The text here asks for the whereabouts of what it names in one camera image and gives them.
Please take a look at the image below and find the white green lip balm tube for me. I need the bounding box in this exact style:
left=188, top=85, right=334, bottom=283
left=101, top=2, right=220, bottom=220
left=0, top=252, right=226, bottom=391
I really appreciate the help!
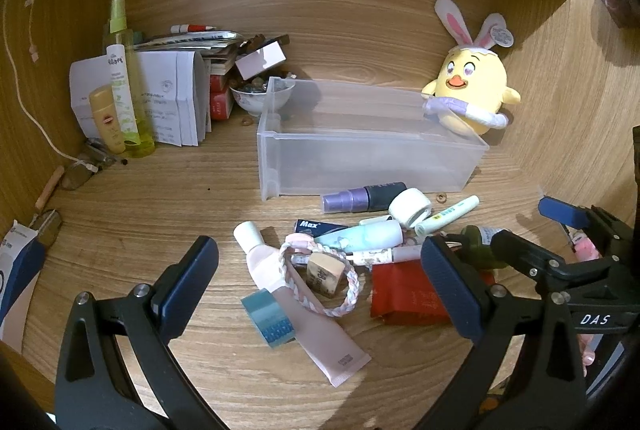
left=413, top=195, right=480, bottom=237

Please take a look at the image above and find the red foil packet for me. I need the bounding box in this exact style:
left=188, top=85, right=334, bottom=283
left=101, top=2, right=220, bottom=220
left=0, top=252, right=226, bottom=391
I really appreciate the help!
left=369, top=259, right=497, bottom=326

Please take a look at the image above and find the white tape roll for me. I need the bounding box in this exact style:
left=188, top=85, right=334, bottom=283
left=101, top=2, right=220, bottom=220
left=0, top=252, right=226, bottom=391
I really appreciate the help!
left=388, top=187, right=432, bottom=230

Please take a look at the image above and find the light blue bottle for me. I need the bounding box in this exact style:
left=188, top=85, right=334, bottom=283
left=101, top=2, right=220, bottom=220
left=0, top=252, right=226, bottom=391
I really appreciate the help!
left=314, top=220, right=404, bottom=254

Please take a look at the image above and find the purple black spray bottle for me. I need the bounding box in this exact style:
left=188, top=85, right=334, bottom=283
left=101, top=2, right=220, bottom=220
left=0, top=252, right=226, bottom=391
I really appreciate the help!
left=320, top=182, right=407, bottom=213

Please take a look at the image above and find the teal washi tape roll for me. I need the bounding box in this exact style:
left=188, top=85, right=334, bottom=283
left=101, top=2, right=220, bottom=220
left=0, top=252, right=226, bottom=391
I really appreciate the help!
left=241, top=289, right=295, bottom=349

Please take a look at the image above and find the pink cream tube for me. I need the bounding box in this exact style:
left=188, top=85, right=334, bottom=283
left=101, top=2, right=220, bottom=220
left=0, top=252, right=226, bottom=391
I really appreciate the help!
left=233, top=221, right=371, bottom=387

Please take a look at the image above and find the beige makeup sponge block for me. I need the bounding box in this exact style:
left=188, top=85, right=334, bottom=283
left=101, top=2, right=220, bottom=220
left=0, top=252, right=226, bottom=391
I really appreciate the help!
left=306, top=252, right=345, bottom=298

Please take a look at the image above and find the blue Max razor box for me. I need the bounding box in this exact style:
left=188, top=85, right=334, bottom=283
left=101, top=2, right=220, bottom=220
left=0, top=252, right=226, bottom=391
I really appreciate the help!
left=294, top=219, right=347, bottom=238

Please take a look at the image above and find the pink white braided bracelet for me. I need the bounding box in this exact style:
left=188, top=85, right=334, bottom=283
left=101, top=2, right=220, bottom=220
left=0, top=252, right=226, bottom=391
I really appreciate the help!
left=278, top=233, right=362, bottom=319

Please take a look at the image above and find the dark green dropper bottle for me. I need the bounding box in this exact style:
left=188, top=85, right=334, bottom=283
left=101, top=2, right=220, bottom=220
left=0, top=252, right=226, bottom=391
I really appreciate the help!
left=445, top=225, right=508, bottom=271

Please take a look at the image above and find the pink white cosmetic pen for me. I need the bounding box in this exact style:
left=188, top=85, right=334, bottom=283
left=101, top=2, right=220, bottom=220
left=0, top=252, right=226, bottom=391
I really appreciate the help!
left=290, top=242, right=421, bottom=268

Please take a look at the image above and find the person right hand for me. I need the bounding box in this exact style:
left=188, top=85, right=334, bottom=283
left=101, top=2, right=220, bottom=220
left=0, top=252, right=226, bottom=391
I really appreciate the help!
left=569, top=228, right=601, bottom=378

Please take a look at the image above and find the blue white box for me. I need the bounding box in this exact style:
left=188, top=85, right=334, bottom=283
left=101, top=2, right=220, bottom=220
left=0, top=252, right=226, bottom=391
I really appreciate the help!
left=1, top=221, right=46, bottom=354

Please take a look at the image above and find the yellow chick plush toy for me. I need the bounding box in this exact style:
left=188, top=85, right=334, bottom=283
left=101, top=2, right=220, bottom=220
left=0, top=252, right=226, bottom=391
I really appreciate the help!
left=421, top=0, right=521, bottom=136

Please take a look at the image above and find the clear plastic storage bin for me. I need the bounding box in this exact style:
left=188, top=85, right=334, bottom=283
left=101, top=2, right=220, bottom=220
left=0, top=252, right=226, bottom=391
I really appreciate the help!
left=257, top=78, right=489, bottom=199

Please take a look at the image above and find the beige sunscreen bottle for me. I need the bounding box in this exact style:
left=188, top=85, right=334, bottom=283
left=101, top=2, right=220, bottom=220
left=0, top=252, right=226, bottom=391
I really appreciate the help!
left=89, top=84, right=126, bottom=155

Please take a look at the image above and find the white folded paper stack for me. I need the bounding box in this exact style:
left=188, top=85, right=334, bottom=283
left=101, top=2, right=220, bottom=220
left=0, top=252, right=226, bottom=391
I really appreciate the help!
left=70, top=51, right=212, bottom=146

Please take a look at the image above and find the red box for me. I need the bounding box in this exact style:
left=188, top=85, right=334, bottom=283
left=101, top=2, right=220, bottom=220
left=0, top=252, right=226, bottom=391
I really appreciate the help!
left=209, top=75, right=234, bottom=121

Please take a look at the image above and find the white ceramic bowl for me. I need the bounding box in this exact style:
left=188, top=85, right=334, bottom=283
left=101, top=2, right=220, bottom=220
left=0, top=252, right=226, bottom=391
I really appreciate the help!
left=231, top=77, right=297, bottom=117

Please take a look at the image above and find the yellow green spray bottle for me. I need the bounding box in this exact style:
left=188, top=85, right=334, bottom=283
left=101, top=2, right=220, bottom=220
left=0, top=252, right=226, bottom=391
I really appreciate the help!
left=104, top=0, right=155, bottom=158

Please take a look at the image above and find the small white pink box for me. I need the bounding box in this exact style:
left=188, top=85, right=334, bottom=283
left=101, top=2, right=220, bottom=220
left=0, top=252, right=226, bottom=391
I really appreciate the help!
left=235, top=41, right=286, bottom=80

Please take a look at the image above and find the stack of books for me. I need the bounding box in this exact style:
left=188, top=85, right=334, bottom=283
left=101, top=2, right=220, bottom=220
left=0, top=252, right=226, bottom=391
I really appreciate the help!
left=133, top=29, right=292, bottom=76

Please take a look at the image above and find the red white marker pen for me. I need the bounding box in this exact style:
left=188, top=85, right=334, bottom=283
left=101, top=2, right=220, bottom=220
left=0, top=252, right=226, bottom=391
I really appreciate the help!
left=170, top=24, right=216, bottom=34

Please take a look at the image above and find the white charging cable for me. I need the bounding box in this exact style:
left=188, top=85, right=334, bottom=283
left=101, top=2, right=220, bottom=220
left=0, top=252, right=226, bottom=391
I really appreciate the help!
left=2, top=0, right=99, bottom=174

